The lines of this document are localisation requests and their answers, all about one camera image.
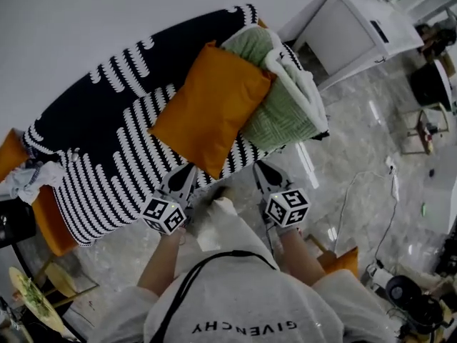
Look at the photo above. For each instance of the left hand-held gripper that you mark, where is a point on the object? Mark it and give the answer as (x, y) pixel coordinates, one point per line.
(164, 214)

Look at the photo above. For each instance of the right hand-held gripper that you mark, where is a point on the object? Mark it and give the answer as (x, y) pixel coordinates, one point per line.
(287, 207)

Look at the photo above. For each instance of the large orange cushion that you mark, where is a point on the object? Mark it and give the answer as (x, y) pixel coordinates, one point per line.
(210, 109)

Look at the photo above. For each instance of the person's left forearm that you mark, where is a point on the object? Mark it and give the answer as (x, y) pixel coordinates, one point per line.
(160, 263)

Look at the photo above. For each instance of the person's right forearm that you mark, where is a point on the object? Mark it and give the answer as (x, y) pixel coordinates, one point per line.
(300, 259)

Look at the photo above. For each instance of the green quilted cushion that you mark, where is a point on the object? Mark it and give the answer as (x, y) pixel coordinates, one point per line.
(285, 116)

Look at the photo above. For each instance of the wooden lounge chair orange cushion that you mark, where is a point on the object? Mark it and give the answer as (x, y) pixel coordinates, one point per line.
(344, 263)

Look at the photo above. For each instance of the small orange cushion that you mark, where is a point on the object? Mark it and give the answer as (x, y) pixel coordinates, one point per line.
(12, 154)

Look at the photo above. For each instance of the white wristband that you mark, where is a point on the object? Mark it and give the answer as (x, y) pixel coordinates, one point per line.
(288, 231)

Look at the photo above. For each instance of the person's white trousers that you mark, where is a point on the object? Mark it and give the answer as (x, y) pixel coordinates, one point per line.
(228, 227)

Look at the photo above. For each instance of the black white striped sofa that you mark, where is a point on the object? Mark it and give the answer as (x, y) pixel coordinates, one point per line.
(100, 120)

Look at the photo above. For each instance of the small grey ball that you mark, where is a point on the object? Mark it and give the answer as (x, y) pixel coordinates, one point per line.
(75, 155)

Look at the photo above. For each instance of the white power strip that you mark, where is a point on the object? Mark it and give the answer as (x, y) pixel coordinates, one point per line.
(391, 163)

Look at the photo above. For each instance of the person's grey sweatshirt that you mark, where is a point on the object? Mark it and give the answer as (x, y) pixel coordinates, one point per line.
(242, 306)

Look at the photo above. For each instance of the orange sofa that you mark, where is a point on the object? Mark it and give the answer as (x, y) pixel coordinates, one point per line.
(53, 223)

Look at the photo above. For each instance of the crumpled white clothes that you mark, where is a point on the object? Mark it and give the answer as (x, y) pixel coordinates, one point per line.
(46, 177)

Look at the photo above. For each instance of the blue checked cloth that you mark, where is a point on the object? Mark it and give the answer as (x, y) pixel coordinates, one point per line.
(35, 177)

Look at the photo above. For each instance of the yellow stool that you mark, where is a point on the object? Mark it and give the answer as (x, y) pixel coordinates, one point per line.
(62, 281)

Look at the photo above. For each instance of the small green floor item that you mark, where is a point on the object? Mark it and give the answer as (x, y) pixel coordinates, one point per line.
(423, 209)

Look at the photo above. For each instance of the white sink cabinet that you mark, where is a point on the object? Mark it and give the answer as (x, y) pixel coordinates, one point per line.
(342, 34)

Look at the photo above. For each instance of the black low cabinet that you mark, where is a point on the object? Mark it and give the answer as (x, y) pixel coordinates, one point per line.
(16, 223)

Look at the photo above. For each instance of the flower bouquet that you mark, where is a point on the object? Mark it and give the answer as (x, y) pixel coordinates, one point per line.
(34, 295)

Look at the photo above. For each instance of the small black counter item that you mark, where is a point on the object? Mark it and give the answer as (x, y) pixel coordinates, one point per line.
(379, 30)

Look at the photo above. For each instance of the black round table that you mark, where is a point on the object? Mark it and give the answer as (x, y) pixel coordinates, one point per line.
(428, 84)

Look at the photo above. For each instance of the round wooden side table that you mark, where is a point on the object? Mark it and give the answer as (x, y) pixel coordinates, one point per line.
(34, 309)

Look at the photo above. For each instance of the gold frame chair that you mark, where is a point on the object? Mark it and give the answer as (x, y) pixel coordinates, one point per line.
(426, 130)

